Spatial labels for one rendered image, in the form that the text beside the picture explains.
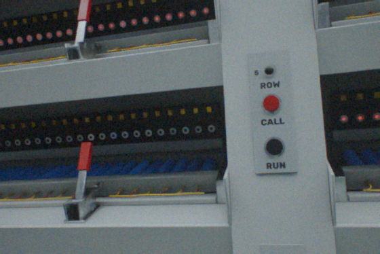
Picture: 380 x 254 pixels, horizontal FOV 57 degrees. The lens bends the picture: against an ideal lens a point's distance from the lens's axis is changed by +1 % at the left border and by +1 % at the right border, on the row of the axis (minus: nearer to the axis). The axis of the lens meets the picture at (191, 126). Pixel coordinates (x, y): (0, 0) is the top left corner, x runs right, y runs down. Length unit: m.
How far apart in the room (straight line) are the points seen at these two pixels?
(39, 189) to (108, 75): 0.20
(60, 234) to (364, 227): 0.32
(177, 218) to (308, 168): 0.15
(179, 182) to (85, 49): 0.20
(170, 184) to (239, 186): 0.12
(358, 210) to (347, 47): 0.16
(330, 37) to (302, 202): 0.16
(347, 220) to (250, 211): 0.09
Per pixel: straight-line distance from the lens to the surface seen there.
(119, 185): 0.46
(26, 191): 0.54
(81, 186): 0.43
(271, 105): 0.35
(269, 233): 0.36
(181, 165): 0.49
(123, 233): 0.40
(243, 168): 0.35
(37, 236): 0.45
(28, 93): 0.48
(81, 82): 0.44
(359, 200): 0.40
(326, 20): 0.43
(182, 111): 0.53
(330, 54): 0.38
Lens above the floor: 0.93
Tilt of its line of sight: 7 degrees up
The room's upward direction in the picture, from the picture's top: 2 degrees counter-clockwise
